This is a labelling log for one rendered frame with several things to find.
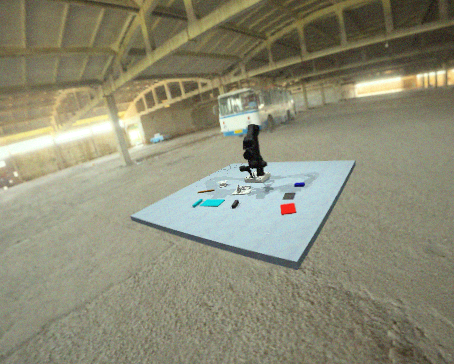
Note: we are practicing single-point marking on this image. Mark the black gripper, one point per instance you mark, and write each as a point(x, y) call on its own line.
point(247, 168)

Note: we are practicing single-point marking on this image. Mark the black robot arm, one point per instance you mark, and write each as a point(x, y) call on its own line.
point(251, 146)

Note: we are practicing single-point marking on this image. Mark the red flat rectangular plate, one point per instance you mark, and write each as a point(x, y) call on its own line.
point(287, 209)

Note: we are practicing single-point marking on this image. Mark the cyan flat square plate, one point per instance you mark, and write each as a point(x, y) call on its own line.
point(214, 203)

